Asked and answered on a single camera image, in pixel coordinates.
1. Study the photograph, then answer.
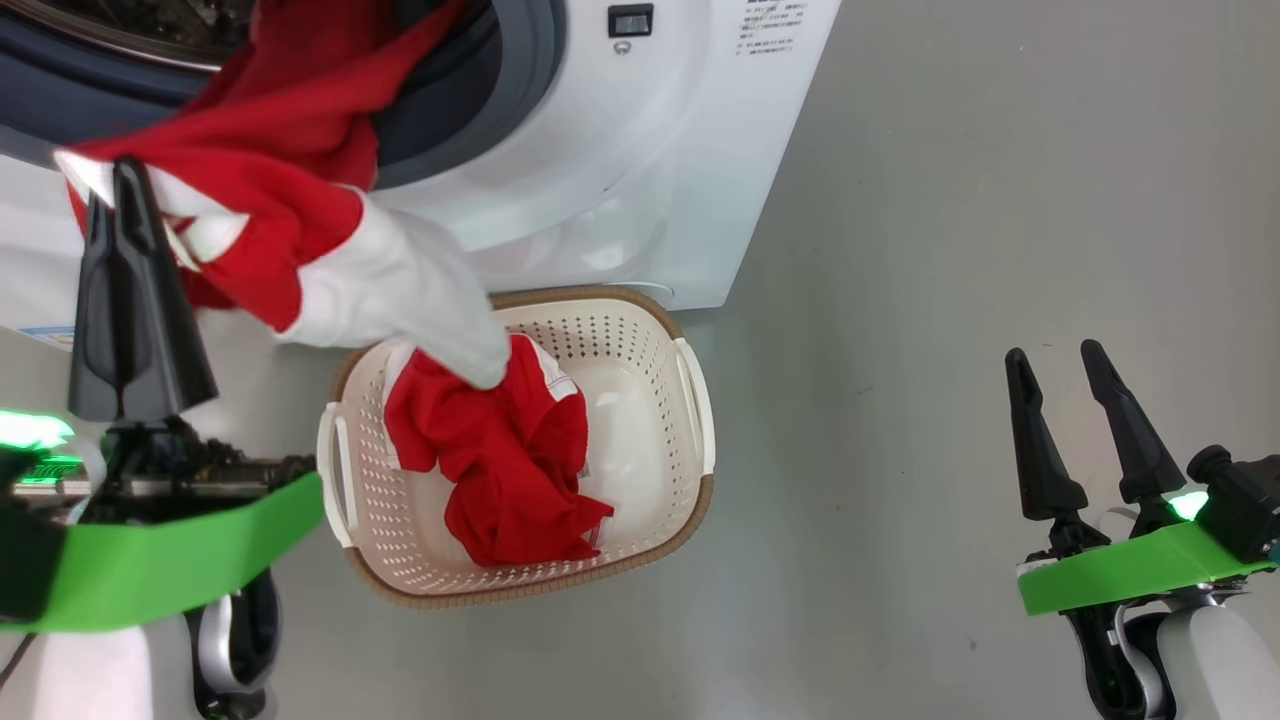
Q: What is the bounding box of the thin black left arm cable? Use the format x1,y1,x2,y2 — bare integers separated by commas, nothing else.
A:
0,630,37,693

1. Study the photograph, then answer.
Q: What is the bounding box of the cream laundry basket brown rim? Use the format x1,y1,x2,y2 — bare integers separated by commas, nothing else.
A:
316,286,717,611

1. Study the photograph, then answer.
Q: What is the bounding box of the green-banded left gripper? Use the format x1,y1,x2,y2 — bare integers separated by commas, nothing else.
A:
0,157,326,634

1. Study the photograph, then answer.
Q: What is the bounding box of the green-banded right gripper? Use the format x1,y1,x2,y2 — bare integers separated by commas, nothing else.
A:
1005,339,1280,617

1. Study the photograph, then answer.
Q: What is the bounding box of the red and white garment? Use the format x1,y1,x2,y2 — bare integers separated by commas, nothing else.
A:
55,0,616,569

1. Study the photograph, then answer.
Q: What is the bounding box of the white front-load washing machine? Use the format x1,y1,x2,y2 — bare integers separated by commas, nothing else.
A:
0,0,843,336

